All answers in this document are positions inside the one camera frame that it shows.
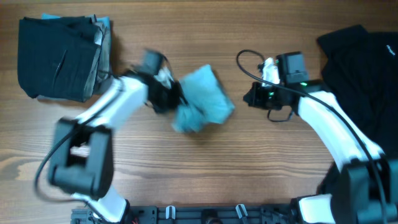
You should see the light blue t-shirt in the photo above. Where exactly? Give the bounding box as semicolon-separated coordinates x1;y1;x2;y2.
172;64;235;133

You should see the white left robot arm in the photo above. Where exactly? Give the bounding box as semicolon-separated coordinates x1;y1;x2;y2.
43;72;185;223

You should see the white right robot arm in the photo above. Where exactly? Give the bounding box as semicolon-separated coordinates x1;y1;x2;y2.
243;80;397;223

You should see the black clothes pile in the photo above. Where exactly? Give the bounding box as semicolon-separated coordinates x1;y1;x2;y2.
317;25;397;158

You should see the folded grey garment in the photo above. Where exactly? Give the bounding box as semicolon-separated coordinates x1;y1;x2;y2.
93;22;114;95

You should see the folded light blue garment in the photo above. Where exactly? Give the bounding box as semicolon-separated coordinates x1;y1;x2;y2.
41;13;111;29

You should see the folded black garment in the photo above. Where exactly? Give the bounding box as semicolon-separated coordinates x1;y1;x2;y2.
17;16;102;102

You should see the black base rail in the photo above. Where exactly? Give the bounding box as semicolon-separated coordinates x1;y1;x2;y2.
70;203;299;224

